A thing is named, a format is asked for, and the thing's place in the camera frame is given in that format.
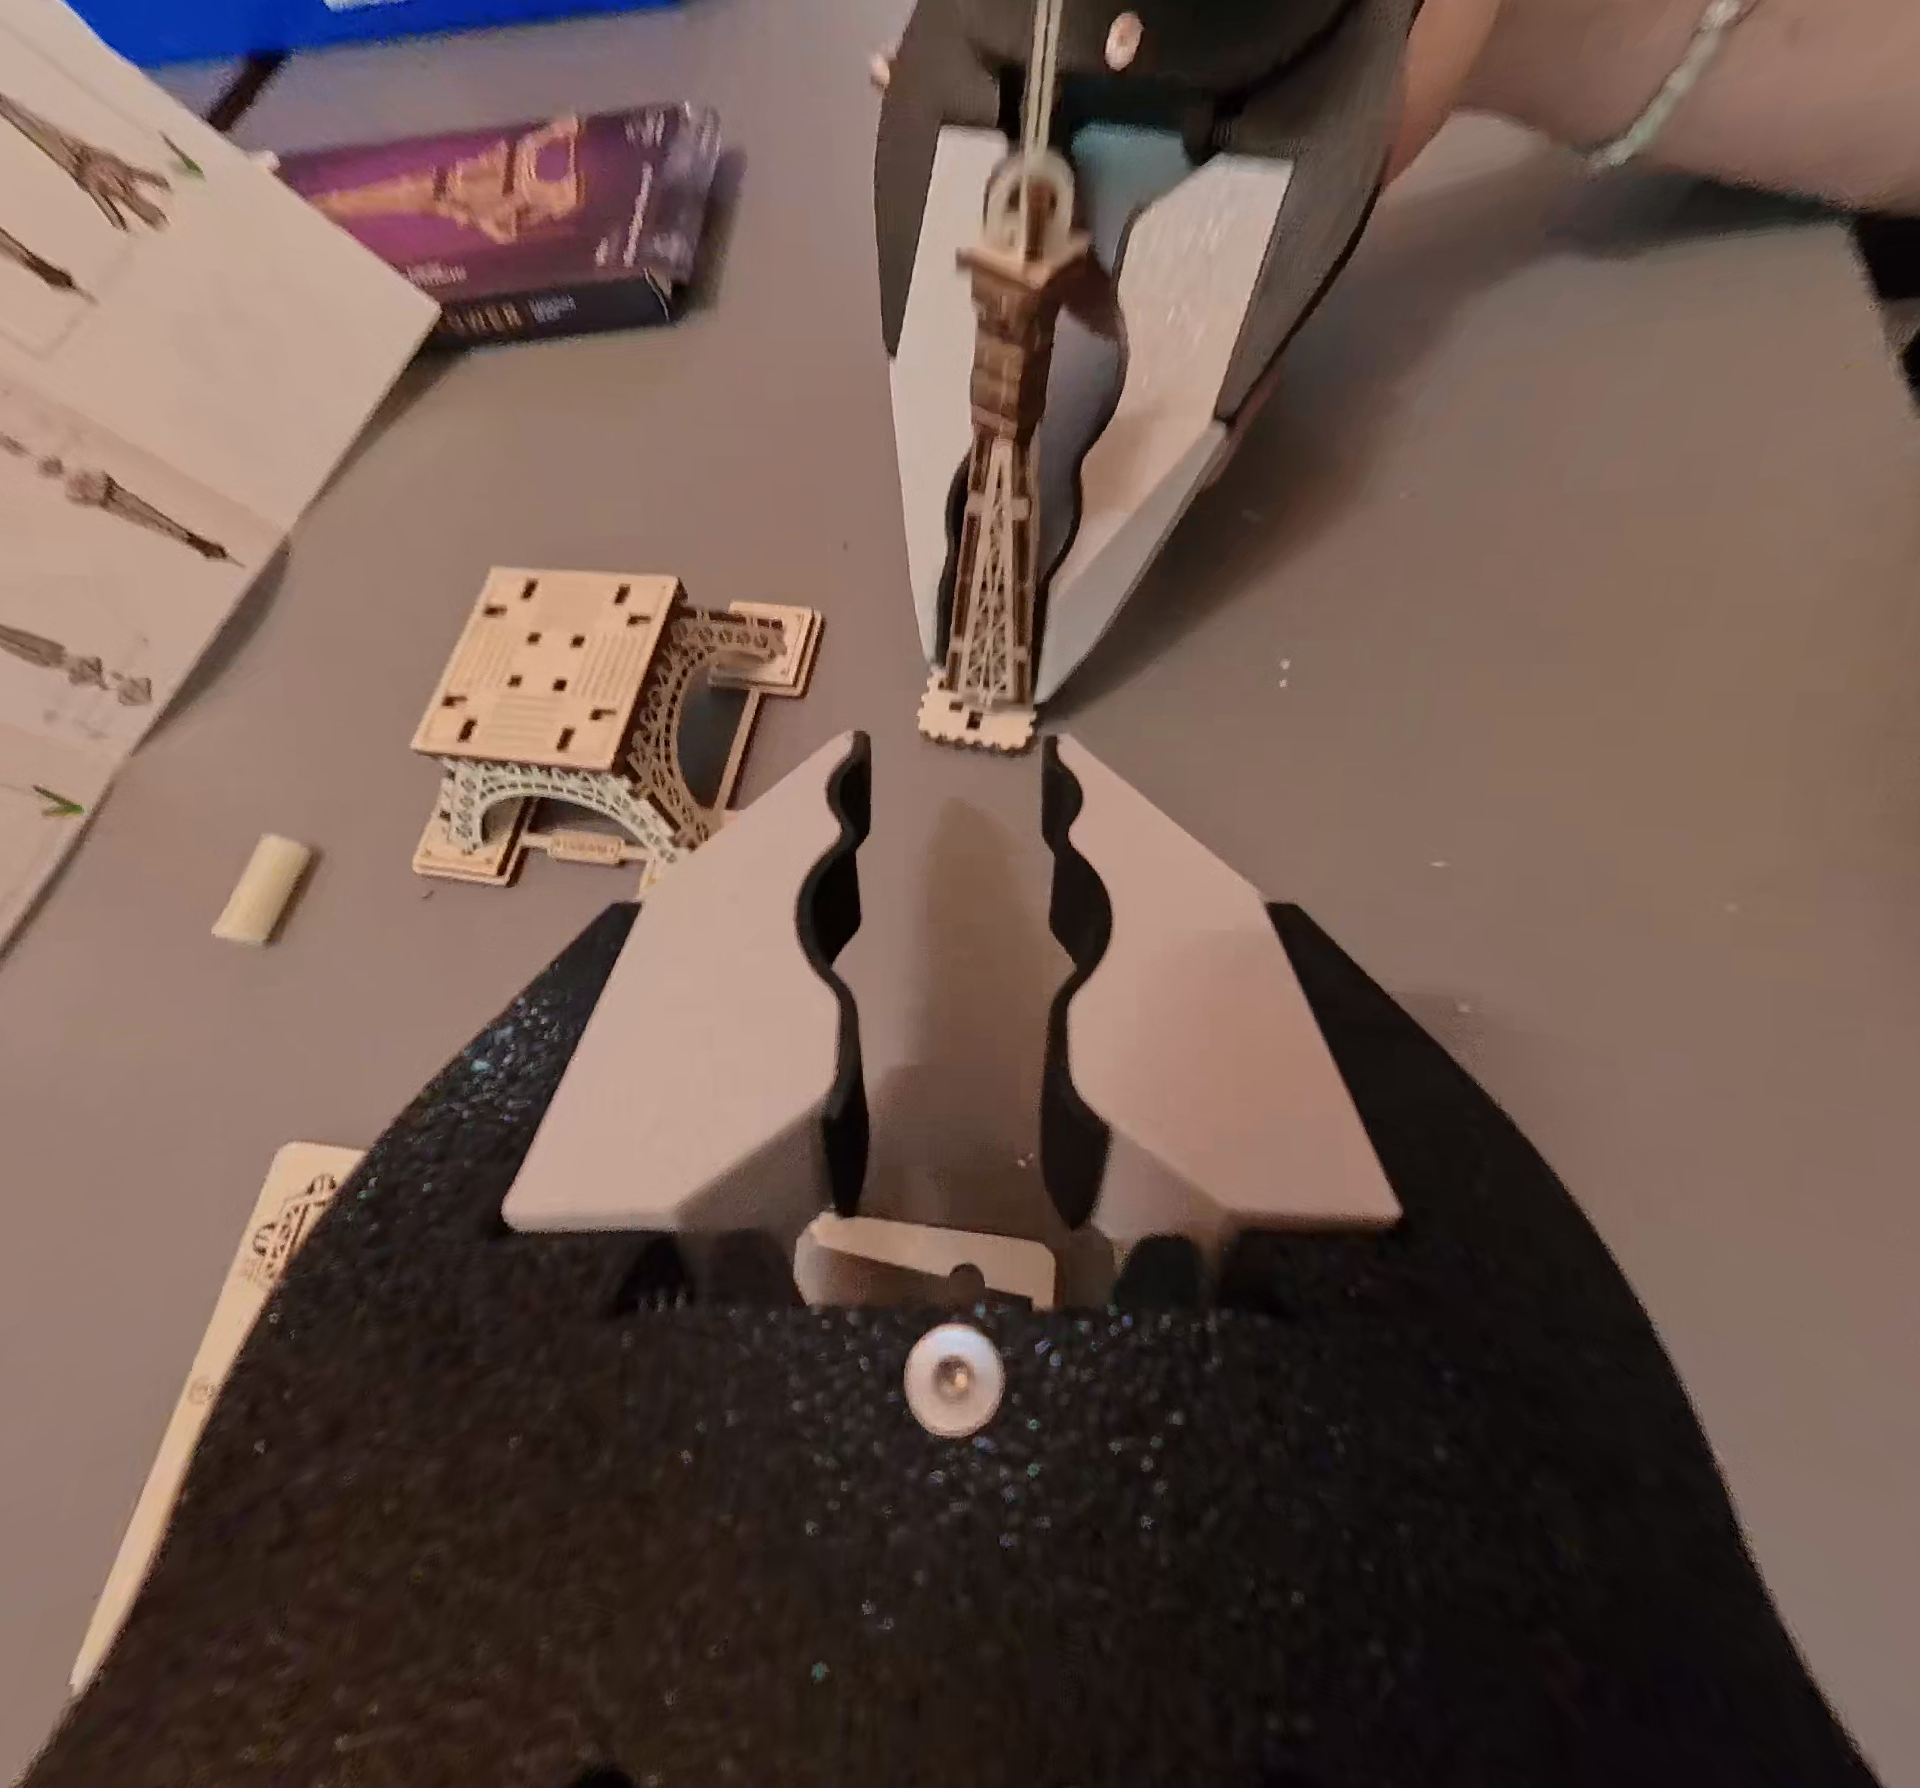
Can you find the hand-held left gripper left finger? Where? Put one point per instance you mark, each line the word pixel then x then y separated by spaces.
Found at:
pixel 691 1053

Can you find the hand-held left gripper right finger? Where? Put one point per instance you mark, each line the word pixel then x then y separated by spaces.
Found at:
pixel 1214 1053

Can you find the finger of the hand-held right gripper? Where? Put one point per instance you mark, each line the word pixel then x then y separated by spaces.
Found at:
pixel 931 319
pixel 1201 319

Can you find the wooden tower model spire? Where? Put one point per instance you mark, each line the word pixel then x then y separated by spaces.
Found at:
pixel 997 544

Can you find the purple tower kit box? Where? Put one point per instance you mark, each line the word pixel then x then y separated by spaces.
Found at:
pixel 600 197

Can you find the small toothed wooden square plate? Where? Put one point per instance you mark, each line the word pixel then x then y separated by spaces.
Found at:
pixel 976 725

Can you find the grey desk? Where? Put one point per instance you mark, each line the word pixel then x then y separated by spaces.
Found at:
pixel 1576 768

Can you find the person's right hand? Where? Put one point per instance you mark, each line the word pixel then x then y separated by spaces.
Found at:
pixel 1546 4

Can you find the laser-cut wooden parts sheet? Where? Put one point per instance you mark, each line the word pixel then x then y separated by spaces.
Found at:
pixel 871 1263

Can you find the wooden tower model base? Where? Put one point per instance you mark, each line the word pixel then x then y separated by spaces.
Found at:
pixel 527 663

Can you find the white wax cylinder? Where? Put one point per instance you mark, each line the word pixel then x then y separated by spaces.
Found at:
pixel 263 886

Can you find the paper assembly instruction sheet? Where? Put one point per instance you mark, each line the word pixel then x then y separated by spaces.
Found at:
pixel 226 319

